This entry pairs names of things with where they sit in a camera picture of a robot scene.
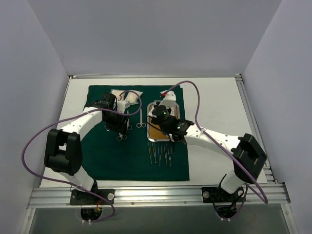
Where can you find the aluminium rail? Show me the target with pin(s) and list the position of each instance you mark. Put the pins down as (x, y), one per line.
(145, 196)
(254, 126)

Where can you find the green surgical cloth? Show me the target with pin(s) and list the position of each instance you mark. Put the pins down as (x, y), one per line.
(105, 158)

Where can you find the tan silicone suture pad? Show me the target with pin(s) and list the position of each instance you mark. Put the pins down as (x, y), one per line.
(161, 119)

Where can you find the silver instrument tray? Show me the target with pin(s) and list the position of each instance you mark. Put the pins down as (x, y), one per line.
(153, 131)

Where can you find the aluminium front rail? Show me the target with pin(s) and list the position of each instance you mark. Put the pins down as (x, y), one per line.
(145, 196)

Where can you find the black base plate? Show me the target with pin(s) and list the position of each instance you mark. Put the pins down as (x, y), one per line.
(218, 195)
(83, 198)

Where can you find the serrated silver tissue forceps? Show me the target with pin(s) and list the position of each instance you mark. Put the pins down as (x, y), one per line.
(170, 155)

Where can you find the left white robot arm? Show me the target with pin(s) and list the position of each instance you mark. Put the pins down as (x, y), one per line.
(63, 153)

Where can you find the curved pointed silver tweezers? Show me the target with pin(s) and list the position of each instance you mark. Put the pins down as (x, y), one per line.
(154, 151)

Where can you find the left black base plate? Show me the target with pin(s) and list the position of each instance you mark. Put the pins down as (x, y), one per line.
(83, 198)

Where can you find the small pointed silver scissors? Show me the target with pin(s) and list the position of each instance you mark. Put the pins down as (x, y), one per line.
(121, 137)

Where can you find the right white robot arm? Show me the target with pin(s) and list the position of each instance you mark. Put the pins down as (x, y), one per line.
(247, 155)

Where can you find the aluminium right side rail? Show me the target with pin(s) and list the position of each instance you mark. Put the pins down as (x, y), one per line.
(254, 126)

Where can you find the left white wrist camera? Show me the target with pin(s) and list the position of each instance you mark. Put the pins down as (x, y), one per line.
(122, 105)

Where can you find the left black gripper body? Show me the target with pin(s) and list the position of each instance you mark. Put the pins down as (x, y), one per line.
(117, 125)

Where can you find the white gauze pad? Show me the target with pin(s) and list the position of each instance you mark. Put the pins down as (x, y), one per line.
(120, 94)
(133, 96)

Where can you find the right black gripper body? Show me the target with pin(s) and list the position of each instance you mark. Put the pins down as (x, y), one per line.
(151, 113)

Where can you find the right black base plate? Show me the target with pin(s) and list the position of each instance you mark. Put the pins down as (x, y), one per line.
(218, 195)

